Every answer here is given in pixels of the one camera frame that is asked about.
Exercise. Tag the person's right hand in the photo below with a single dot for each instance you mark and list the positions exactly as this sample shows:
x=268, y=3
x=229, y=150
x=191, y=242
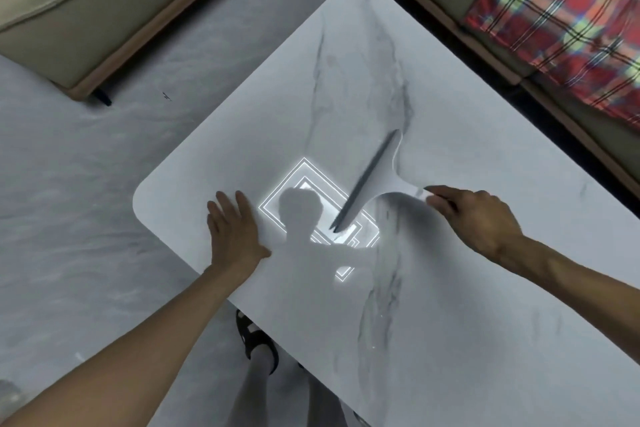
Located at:
x=480, y=221

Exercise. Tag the person's left hand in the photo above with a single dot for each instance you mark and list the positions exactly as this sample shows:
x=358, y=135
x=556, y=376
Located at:
x=235, y=241

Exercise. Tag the white squeegee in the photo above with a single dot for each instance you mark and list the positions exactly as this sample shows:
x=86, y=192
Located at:
x=395, y=186

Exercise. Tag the person's right forearm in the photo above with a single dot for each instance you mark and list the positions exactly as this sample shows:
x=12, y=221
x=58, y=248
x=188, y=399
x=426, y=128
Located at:
x=575, y=286

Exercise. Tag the person's left forearm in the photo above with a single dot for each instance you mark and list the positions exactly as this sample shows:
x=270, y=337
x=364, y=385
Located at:
x=125, y=366

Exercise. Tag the person's left black sandal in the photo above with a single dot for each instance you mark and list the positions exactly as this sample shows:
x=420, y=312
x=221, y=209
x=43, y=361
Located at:
x=255, y=339

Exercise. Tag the person's left leg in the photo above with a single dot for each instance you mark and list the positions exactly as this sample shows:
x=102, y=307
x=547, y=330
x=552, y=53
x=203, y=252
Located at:
x=255, y=391

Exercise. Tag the person's leg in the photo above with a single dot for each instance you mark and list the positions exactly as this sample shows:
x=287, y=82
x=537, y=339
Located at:
x=325, y=406
x=255, y=391

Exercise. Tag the person's right leg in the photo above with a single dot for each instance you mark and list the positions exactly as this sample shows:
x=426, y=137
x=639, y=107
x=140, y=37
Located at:
x=325, y=406

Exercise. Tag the white marble table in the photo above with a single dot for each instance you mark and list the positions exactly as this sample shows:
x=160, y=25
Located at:
x=475, y=266

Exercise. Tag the red plaid blanket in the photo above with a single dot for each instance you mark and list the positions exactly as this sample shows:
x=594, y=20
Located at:
x=560, y=1

